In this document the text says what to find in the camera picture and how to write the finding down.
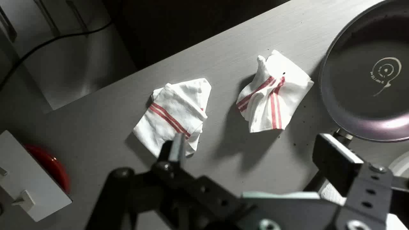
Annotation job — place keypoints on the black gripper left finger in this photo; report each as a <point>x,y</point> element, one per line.
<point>176,148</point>

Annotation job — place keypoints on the white cloth with red stripes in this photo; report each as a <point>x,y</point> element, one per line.
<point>263,106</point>
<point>178,102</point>

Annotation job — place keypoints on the dark non-stick frying pan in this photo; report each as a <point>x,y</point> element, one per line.
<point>361,97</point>

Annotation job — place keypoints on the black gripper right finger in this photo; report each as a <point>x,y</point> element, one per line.
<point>336,154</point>

